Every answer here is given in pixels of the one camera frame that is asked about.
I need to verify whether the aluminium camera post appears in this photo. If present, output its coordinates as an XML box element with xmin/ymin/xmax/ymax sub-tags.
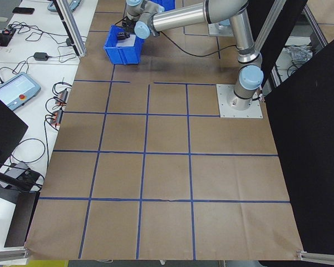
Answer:
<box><xmin>50</xmin><ymin>0</ymin><xmax>87</xmax><ymax>58</ymax></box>

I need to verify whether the aluminium frame bar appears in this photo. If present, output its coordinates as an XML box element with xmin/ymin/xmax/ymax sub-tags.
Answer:
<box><xmin>253</xmin><ymin>0</ymin><xmax>286</xmax><ymax>51</ymax></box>
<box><xmin>304</xmin><ymin>5</ymin><xmax>330</xmax><ymax>47</ymax></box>
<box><xmin>269</xmin><ymin>66</ymin><xmax>284</xmax><ymax>90</ymax></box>

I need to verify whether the black stand base plate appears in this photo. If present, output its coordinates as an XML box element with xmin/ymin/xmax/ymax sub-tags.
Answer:
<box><xmin>0</xmin><ymin>185</ymin><xmax>22</xmax><ymax>205</ymax></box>

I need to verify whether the black frame cover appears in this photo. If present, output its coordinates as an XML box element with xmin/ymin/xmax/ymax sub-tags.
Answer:
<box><xmin>246</xmin><ymin>0</ymin><xmax>334</xmax><ymax>267</ymax></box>

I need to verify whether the white liner sheet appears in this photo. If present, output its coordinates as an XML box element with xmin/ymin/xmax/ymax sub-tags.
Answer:
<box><xmin>116</xmin><ymin>32</ymin><xmax>137</xmax><ymax>48</ymax></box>

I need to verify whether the black board panel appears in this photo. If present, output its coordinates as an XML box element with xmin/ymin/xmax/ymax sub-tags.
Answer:
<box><xmin>4</xmin><ymin>191</ymin><xmax>41</xmax><ymax>248</ymax></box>

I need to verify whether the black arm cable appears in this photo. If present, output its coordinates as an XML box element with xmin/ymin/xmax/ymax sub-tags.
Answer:
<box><xmin>155</xmin><ymin>29</ymin><xmax>239</xmax><ymax>58</ymax></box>

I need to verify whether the black monitor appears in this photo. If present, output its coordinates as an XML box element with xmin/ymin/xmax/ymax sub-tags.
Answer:
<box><xmin>0</xmin><ymin>90</ymin><xmax>29</xmax><ymax>167</ymax></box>

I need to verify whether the aluminium table corner rail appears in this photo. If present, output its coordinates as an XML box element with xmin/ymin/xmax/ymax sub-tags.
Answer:
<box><xmin>296</xmin><ymin>250</ymin><xmax>334</xmax><ymax>264</ymax></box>
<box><xmin>0</xmin><ymin>249</ymin><xmax>31</xmax><ymax>264</ymax></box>

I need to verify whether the blue bin with white liner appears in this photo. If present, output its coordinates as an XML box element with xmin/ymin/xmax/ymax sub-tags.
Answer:
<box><xmin>102</xmin><ymin>24</ymin><xmax>146</xmax><ymax>65</ymax></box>

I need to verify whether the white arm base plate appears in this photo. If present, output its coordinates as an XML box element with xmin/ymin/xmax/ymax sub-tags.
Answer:
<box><xmin>216</xmin><ymin>84</ymin><xmax>264</xmax><ymax>120</ymax></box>
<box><xmin>207</xmin><ymin>23</ymin><xmax>238</xmax><ymax>37</ymax></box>

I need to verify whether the red black cable hub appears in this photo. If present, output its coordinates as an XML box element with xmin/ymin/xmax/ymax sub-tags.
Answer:
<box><xmin>50</xmin><ymin>110</ymin><xmax>65</xmax><ymax>126</ymax></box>
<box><xmin>54</xmin><ymin>88</ymin><xmax>71</xmax><ymax>105</ymax></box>

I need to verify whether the grey flat plate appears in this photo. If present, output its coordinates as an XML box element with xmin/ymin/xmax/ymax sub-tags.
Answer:
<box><xmin>4</xmin><ymin>162</ymin><xmax>31</xmax><ymax>181</ymax></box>

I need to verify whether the light blue teach pendant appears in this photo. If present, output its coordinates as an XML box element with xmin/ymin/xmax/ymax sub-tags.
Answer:
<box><xmin>0</xmin><ymin>71</ymin><xmax>42</xmax><ymax>112</ymax></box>
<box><xmin>47</xmin><ymin>0</ymin><xmax>83</xmax><ymax>13</ymax></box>

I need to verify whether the crumpled grey plastic sheet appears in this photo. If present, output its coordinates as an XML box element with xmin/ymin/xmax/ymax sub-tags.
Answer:
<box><xmin>283</xmin><ymin>44</ymin><xmax>315</xmax><ymax>65</ymax></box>

